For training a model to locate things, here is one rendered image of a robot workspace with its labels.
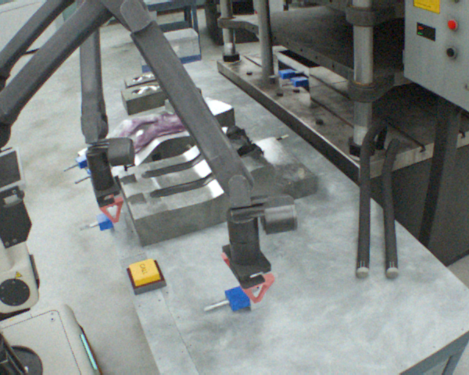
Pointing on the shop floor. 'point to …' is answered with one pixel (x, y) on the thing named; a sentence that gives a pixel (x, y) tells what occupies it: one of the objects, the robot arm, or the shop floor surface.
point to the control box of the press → (445, 86)
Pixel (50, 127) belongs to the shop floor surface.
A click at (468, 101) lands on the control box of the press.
